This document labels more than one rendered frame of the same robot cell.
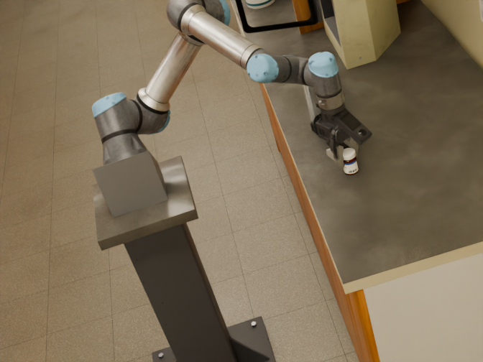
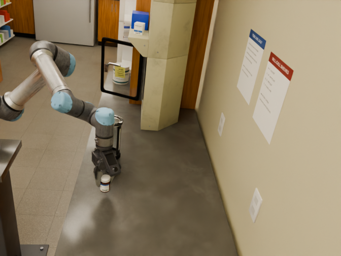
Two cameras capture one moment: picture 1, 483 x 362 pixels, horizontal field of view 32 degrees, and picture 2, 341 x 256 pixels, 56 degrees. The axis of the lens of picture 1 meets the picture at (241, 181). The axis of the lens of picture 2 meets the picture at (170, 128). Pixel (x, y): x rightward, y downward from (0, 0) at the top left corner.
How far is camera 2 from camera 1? 106 cm
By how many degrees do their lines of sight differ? 10
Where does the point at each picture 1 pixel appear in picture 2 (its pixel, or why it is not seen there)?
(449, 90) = (186, 162)
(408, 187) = (133, 214)
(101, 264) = not seen: outside the picture
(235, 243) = (60, 197)
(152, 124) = (6, 115)
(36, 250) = not seen: outside the picture
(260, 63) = (60, 97)
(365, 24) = (158, 108)
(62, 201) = not seen: outside the picture
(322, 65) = (102, 115)
